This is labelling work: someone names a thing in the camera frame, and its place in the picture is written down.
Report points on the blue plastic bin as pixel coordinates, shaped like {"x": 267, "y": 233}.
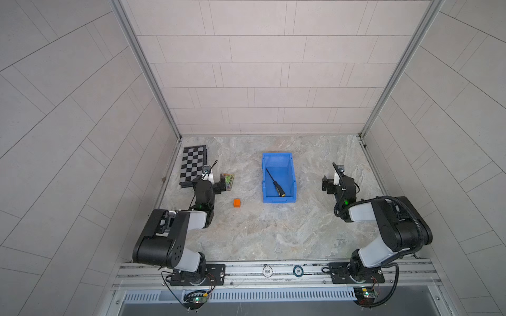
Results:
{"x": 282, "y": 169}

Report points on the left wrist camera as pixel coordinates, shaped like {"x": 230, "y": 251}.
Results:
{"x": 207, "y": 173}

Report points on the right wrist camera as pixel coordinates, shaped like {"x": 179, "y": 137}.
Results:
{"x": 339, "y": 173}

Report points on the left green circuit board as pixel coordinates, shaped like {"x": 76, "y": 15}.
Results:
{"x": 196, "y": 299}

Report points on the colourful card box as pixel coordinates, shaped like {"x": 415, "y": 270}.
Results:
{"x": 228, "y": 180}

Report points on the dark round sticker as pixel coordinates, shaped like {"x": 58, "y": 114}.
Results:
{"x": 298, "y": 271}

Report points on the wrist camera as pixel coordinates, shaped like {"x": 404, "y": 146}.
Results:
{"x": 339, "y": 173}
{"x": 207, "y": 173}

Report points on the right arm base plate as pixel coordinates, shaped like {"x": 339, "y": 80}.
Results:
{"x": 348, "y": 273}

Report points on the black yellow screwdriver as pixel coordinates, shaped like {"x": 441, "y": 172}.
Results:
{"x": 278, "y": 188}

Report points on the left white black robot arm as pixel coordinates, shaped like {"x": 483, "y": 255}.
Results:
{"x": 162, "y": 240}

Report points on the aluminium mounting rail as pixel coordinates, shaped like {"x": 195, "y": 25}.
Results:
{"x": 248, "y": 274}

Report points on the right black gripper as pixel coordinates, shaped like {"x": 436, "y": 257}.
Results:
{"x": 331, "y": 184}

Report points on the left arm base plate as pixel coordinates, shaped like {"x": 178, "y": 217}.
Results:
{"x": 211, "y": 275}

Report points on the black white checkerboard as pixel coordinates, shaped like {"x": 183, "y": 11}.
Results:
{"x": 193, "y": 161}

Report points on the right green circuit board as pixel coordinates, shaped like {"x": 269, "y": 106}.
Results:
{"x": 365, "y": 295}

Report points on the white round sticker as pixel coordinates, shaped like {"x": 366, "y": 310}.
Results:
{"x": 267, "y": 271}

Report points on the green circuit board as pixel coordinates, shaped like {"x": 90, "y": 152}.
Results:
{"x": 365, "y": 295}
{"x": 196, "y": 299}

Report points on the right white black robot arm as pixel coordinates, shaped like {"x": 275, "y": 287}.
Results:
{"x": 402, "y": 231}

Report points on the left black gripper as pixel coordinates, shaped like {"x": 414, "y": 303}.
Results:
{"x": 220, "y": 187}

